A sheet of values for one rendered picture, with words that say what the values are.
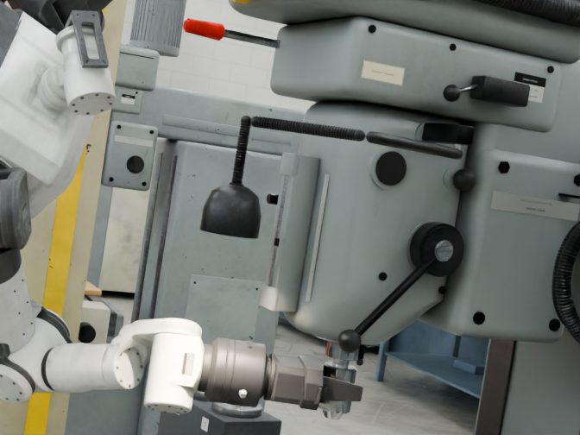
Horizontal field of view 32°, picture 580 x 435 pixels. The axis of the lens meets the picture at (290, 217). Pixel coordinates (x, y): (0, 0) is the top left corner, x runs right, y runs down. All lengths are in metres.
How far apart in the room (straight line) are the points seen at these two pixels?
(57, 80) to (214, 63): 9.50
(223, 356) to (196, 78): 9.55
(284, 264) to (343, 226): 0.10
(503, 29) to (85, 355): 0.73
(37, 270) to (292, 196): 1.78
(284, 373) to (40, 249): 1.74
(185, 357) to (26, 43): 0.51
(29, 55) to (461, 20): 0.61
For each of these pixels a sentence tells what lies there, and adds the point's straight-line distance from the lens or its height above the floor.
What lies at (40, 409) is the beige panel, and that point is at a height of 0.71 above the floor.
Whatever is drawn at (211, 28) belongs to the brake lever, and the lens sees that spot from 1.41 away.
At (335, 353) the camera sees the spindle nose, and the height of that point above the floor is 1.29.
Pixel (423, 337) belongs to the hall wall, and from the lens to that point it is 8.79.
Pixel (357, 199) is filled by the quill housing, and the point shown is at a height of 1.50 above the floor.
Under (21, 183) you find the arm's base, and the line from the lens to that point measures 1.38.
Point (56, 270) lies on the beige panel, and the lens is 3.06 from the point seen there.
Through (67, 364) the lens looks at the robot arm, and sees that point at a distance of 1.50.
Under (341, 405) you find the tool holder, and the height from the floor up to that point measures 1.22.
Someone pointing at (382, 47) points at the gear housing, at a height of 1.70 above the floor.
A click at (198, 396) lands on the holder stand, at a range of 1.87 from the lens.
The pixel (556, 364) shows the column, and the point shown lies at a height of 1.29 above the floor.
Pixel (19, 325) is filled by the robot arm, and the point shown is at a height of 1.25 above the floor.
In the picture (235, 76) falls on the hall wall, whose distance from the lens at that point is 11.03.
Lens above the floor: 1.54
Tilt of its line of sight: 3 degrees down
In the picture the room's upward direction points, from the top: 9 degrees clockwise
